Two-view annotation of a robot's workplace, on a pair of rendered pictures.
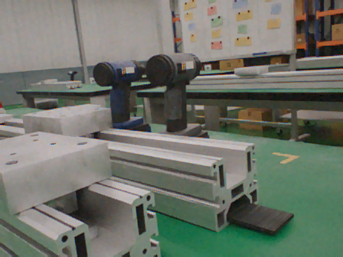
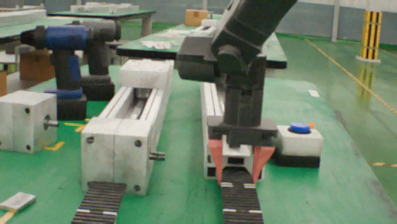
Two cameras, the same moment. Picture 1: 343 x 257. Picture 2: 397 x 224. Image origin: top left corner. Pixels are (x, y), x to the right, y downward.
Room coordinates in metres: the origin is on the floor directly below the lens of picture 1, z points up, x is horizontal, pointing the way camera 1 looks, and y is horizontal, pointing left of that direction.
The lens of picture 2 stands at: (1.43, 1.12, 1.08)
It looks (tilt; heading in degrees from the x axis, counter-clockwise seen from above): 14 degrees down; 224
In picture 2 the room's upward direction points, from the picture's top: 4 degrees clockwise
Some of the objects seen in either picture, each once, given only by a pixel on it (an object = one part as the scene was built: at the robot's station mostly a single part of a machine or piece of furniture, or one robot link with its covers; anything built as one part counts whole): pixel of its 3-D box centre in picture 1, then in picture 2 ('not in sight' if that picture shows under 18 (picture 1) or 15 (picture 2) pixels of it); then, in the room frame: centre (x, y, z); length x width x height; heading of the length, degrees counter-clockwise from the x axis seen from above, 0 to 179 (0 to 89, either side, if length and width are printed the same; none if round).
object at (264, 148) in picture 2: not in sight; (247, 156); (0.86, 0.68, 0.84); 0.07 x 0.07 x 0.09; 46
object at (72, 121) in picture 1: (67, 127); (146, 79); (0.68, 0.21, 0.87); 0.16 x 0.11 x 0.07; 45
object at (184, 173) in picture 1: (71, 150); (145, 98); (0.68, 0.21, 0.82); 0.80 x 0.10 x 0.09; 45
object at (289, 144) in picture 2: not in sight; (293, 144); (0.66, 0.63, 0.81); 0.10 x 0.08 x 0.06; 135
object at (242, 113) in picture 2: not in sight; (242, 110); (0.87, 0.67, 0.92); 0.10 x 0.07 x 0.07; 136
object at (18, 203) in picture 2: not in sight; (18, 202); (1.17, 0.52, 0.78); 0.05 x 0.03 x 0.01; 30
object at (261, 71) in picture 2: not in sight; (242, 69); (0.88, 0.66, 0.98); 0.07 x 0.06 x 0.07; 113
